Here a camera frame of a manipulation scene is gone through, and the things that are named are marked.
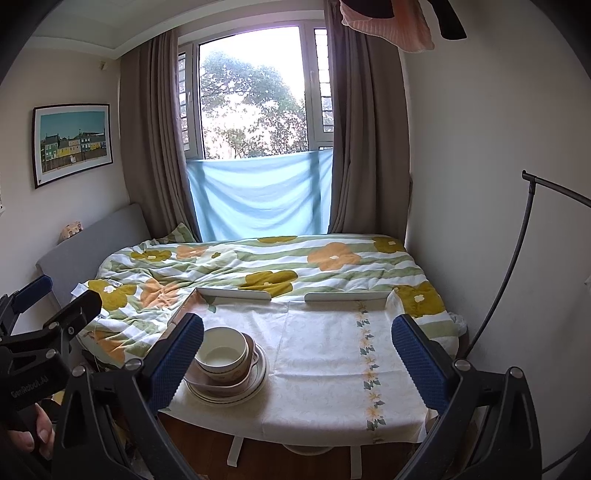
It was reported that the pink hanging cloth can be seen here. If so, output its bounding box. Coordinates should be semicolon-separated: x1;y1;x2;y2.
339;1;435;53

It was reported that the floral green striped duvet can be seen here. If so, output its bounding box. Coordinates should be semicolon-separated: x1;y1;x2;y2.
72;234;460;366

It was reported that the floral cream tablecloth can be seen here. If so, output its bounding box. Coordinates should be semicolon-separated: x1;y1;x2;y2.
164;299;430;446

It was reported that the green patterned pillow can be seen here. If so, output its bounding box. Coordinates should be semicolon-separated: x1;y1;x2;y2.
155;223;197;244

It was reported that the window with white frame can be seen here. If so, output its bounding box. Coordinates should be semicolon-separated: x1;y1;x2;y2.
177;21;334;160

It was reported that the white ribbed bowl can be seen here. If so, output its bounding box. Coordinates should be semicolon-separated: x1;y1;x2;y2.
195;326;249;373

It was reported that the framed houses picture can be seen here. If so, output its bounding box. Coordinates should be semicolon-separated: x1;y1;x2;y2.
32;103;113;189

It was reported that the brown right curtain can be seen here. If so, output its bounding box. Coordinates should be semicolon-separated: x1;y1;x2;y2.
324;1;412;241

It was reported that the light blue window cloth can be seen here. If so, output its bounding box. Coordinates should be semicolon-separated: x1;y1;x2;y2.
186;149;334;242

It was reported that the grey padded headboard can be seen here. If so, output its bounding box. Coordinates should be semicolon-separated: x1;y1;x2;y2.
36;204;149;309

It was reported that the brown curtain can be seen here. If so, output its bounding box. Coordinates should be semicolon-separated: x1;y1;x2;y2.
324;1;412;241
119;29;200;239

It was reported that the black lamp stand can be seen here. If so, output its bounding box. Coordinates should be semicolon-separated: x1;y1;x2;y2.
461;169;591;476

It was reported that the pink flower-shaped plate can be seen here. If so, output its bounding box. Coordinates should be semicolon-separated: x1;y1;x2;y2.
184;333;266;398

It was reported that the brown left curtain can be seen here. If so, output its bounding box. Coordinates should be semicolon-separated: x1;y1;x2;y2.
119;29;200;239

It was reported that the person's left hand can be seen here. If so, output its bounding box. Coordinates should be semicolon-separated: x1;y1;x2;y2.
6;403;56;461

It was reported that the small plush toy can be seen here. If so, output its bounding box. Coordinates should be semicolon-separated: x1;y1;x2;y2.
58;221;83;243

